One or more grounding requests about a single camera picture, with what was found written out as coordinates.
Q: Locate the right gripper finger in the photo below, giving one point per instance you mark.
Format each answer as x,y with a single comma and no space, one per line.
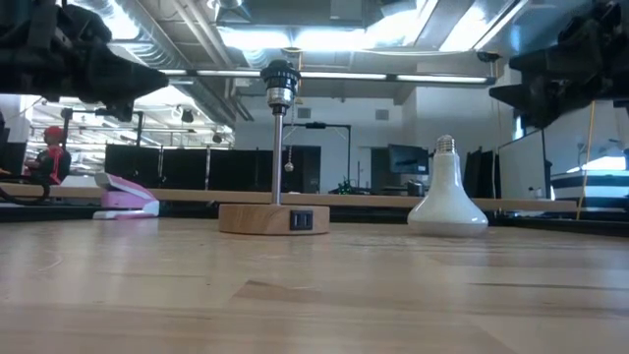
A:
540,98
560,59

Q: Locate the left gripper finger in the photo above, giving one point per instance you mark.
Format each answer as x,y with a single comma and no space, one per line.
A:
128,69
140,88

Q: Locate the white flood lightbulb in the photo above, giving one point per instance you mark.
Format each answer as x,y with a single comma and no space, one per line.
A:
447,206

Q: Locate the lamp with round wooden base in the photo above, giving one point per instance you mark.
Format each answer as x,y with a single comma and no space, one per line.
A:
272,219

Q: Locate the white board panel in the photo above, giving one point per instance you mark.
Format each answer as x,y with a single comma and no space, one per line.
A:
521,167

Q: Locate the black white striped box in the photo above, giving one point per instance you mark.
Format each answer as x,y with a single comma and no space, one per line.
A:
589,189

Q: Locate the person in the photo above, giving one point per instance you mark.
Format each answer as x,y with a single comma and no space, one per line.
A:
51,162

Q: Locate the pink stapler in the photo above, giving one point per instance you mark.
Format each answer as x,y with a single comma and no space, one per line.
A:
128,196

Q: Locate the black computer monitor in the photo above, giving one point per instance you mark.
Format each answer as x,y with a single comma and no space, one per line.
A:
408,159

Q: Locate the long ceiling light strip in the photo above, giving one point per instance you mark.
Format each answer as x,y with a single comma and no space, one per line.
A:
354,76

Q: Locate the light wooden desk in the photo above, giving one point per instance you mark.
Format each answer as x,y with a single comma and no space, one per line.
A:
368,200

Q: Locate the black ceiling camera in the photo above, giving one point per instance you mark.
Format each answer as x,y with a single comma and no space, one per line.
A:
487,56

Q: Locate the black partition wall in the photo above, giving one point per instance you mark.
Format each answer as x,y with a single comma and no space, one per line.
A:
196,169

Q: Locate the grey wall vent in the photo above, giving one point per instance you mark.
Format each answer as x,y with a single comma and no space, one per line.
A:
382,114
303,113

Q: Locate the black stand frame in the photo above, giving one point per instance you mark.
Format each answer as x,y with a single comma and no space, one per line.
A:
314,125

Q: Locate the black aluminium frame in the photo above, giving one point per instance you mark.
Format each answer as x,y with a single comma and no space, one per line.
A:
368,216

